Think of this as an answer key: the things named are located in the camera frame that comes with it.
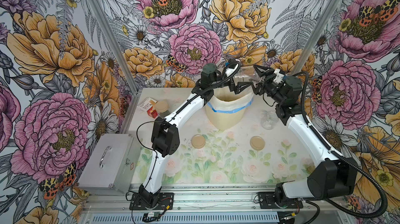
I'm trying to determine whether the glass tea jar beige lid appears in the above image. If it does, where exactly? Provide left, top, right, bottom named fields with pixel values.
left=155, top=100, right=170, bottom=118

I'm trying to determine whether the red white bandage box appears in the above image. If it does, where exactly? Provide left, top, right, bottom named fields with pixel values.
left=137, top=97, right=158, bottom=119

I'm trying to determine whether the aluminium corner post left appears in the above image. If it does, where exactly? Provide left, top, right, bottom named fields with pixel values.
left=73, top=0, right=140, bottom=95

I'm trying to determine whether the aluminium corner post right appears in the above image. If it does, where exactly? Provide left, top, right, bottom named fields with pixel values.
left=290, top=0, right=342, bottom=75

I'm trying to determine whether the small glass spice bottle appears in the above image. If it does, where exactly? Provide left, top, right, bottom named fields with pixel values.
left=303, top=164, right=315, bottom=175

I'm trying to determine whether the beige trash bin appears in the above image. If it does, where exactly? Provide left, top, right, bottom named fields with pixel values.
left=205, top=103, right=246, bottom=130

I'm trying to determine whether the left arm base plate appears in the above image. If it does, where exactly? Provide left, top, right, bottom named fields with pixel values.
left=129, top=192, right=175, bottom=210

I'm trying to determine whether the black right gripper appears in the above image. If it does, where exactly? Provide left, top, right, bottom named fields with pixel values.
left=247, top=65, right=285, bottom=103

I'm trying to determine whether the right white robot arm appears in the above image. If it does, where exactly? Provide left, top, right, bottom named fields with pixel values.
left=253, top=65, right=388, bottom=219

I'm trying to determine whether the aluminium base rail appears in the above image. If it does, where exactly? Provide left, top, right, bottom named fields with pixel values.
left=81, top=184, right=354, bottom=224

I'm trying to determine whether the silver metal case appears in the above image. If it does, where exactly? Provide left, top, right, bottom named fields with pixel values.
left=78, top=133, right=141, bottom=195

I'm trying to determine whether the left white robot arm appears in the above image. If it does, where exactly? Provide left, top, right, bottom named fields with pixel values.
left=132, top=58, right=250, bottom=209

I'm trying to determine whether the glass jar with tea leaves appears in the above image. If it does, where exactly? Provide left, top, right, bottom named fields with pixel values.
left=260, top=111, right=279, bottom=130

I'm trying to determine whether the aluminium corner post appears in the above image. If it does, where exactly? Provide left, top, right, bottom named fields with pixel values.
left=73, top=0, right=140, bottom=95
left=290, top=0, right=342, bottom=75

